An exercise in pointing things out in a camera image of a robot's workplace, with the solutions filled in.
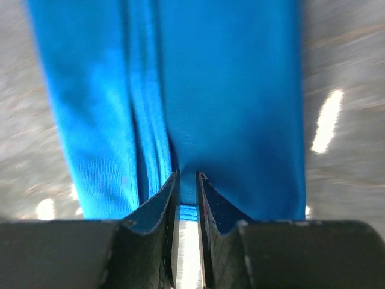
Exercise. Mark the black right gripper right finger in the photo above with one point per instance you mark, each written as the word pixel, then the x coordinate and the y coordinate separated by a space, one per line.
pixel 239 252

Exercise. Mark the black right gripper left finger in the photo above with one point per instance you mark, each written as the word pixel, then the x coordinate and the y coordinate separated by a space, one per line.
pixel 139 251

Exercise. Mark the blue cloth napkin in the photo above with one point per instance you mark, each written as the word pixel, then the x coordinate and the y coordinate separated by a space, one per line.
pixel 142 88

